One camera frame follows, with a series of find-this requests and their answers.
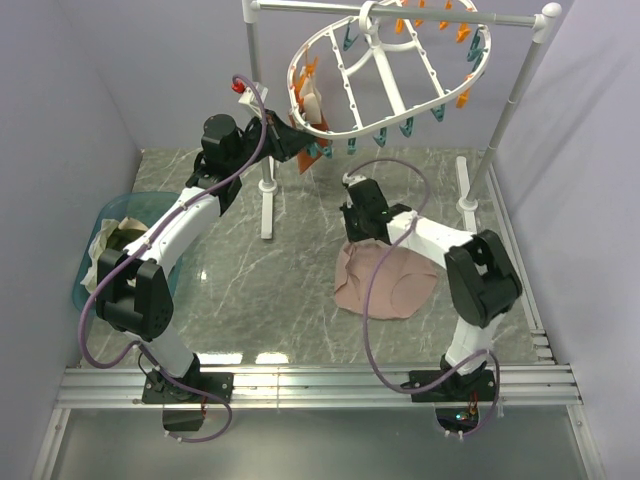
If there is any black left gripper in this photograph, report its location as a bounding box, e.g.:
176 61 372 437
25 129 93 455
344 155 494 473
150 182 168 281
229 109 316 174

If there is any orange underwear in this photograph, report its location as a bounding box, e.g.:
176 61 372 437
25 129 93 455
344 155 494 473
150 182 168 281
287 79 334 175

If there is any pink underwear white waistband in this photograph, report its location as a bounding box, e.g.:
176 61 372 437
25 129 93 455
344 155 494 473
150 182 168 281
334 240 437 320

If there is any white oval clip hanger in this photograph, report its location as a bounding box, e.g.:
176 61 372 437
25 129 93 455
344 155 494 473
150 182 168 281
287 1 492 157

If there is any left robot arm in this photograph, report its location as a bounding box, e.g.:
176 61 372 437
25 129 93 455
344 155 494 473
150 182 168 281
95 111 315 403

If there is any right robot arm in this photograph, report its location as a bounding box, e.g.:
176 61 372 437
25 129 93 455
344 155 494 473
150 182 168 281
340 174 523 400

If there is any white rack foot left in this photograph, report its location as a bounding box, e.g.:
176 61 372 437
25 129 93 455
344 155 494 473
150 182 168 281
258 157 278 240

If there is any white rack foot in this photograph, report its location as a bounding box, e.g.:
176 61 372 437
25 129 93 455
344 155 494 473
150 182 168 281
258 157 278 240
455 156 478 233

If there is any white rack foot right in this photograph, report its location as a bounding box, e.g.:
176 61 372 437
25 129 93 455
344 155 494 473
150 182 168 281
455 156 478 233

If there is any teal plastic basket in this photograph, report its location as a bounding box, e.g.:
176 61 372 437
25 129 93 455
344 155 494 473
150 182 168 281
72 192 178 311

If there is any pile of clothes in basket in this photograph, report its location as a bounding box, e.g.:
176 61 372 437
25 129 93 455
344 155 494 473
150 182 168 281
80 217 148 294

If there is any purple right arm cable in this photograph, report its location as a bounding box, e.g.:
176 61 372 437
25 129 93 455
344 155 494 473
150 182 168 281
347 159 501 435

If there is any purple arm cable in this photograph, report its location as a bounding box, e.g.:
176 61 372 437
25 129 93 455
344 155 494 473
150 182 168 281
347 159 501 435
78 73 274 443

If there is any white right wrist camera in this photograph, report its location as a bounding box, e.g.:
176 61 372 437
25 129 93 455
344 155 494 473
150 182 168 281
341 173 366 190

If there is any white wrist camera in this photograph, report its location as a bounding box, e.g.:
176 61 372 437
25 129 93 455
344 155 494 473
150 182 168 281
341 173 366 190
231 75 268 118

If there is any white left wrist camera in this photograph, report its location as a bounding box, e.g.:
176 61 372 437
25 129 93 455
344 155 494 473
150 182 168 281
231 75 268 118

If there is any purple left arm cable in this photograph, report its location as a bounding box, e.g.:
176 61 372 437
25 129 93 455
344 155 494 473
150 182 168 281
78 73 274 443

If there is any aluminium rail front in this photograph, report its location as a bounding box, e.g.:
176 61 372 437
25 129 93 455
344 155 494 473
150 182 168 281
54 364 582 410

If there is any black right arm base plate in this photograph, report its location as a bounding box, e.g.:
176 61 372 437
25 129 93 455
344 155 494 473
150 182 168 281
402 369 499 403

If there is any silver clothes rack frame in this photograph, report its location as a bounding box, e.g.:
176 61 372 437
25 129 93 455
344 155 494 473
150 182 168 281
242 1 562 214

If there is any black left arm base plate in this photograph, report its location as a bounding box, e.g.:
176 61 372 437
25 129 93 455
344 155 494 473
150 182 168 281
142 371 234 405

